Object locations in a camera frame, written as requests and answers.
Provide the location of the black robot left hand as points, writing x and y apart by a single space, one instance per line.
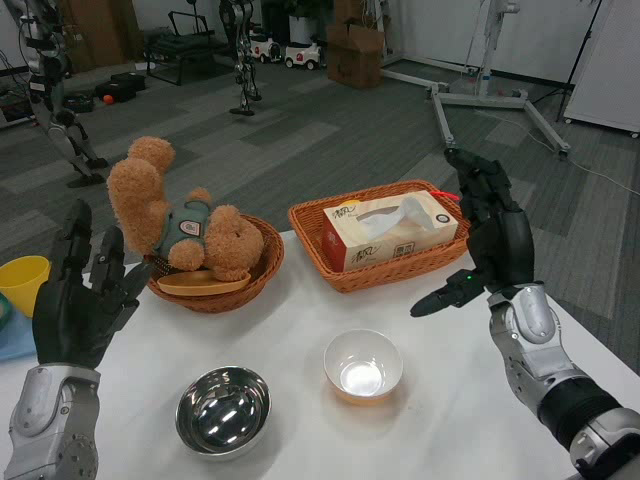
70 320

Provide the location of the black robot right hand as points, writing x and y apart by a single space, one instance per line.
505 245

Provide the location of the white orange plastic bowl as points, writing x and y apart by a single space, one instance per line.
362 365

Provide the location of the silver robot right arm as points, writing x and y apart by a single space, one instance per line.
530 325

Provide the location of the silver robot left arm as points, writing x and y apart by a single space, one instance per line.
50 425

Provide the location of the stainless steel bowl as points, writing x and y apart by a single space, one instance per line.
222 412

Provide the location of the blue cloth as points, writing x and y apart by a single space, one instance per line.
17 340

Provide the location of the yellow plastic cup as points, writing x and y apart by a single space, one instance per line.
22 285

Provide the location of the teal rimmed dish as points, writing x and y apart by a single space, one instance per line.
4 315

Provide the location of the red tag on basket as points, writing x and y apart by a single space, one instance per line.
446 194

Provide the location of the beige tissue box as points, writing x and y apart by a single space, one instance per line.
400 245

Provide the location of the orange wooden plate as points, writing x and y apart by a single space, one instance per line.
200 285

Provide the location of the brown teddy bear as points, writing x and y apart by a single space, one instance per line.
140 200

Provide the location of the white wheeled lift stand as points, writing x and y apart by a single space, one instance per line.
485 75

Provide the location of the rectangular wicker basket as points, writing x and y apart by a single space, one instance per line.
310 235

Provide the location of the black tripod stand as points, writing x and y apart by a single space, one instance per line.
575 60

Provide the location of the white cabinet on wheels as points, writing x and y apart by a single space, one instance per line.
610 65

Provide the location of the round wicker basket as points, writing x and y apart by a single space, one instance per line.
270 250

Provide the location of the open cardboard box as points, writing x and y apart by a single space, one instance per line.
352 62

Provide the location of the black equipment case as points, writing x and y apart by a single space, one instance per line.
125 85

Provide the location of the white toy car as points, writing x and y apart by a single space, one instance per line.
300 55
265 49

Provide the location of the small stacked cardboard box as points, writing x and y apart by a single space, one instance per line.
346 10

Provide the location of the large brown cardboard box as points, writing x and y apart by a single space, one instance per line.
105 35

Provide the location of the green potted plant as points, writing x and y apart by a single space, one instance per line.
305 27

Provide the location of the hanging silver humanoid robot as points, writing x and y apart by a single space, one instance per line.
242 50

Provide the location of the black metal bench frame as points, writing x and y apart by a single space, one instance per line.
185 50

